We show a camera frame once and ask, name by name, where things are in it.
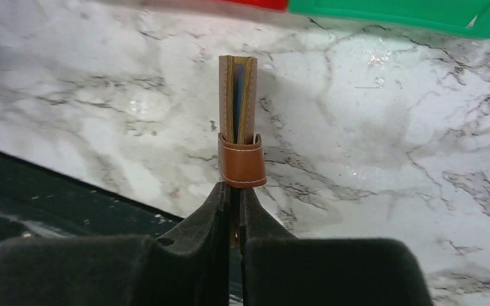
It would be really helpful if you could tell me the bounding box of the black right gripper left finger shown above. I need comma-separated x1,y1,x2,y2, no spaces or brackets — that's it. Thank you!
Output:
0,182,230,305

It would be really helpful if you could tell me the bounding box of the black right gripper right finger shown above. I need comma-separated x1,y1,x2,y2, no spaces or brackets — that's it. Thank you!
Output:
239,189,433,305

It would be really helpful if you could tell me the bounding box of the brown leather card holder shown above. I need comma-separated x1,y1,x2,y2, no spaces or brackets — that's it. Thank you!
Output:
218,55,267,189

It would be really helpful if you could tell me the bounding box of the red plastic bin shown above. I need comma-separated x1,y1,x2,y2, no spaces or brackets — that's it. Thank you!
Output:
225,0,289,11

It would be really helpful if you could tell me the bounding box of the green plastic bin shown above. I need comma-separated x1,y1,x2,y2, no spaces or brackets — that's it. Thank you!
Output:
288,0,490,40

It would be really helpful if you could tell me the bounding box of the black metal base rail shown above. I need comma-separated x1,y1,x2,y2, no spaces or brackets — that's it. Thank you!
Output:
0,152,182,241

